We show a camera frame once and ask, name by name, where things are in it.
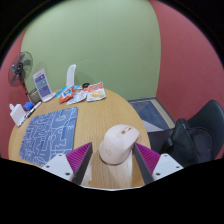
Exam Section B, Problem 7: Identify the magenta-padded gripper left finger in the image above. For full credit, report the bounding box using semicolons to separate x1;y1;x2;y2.
41;142;94;186

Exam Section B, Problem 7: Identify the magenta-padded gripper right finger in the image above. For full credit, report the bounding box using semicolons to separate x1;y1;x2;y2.
133;142;184;186

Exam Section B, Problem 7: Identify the beige computer mouse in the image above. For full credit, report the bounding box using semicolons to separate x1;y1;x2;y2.
98;124;141;166

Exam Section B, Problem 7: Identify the blue line-print mouse pad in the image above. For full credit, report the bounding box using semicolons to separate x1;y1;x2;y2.
18;106;79;168

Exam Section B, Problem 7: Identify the black bag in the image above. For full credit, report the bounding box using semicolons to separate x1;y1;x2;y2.
159;118;214;168

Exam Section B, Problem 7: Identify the black whiteboard marker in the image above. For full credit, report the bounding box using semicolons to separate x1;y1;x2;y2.
18;115;28;128
25;101;43;118

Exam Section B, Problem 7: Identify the white tissue box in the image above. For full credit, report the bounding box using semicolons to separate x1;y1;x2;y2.
9;103;27;128

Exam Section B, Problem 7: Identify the black office chair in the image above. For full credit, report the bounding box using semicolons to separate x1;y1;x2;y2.
146;99;224;161

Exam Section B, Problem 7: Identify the blue whiteboard eraser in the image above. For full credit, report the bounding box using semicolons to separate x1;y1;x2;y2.
23;101;35;112

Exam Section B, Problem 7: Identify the red snack packet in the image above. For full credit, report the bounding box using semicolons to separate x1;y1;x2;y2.
59;87;75;104

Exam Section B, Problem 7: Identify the blue snack packet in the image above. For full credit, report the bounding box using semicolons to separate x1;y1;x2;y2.
54;85;83;98

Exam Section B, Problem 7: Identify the dark mesh cup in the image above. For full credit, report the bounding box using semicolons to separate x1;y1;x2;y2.
27;88;40;103

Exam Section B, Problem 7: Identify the orange and white snack packet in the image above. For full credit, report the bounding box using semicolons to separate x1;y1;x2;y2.
86;81;107;102

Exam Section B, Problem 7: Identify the clear acrylic sign stand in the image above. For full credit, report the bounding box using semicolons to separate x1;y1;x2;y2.
32;68;56;103

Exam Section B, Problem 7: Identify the white plastic chair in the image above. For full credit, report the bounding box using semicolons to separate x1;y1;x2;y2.
65;63;77;88

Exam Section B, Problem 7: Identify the black standing fan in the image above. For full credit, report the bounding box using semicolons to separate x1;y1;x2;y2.
7;51;34;103

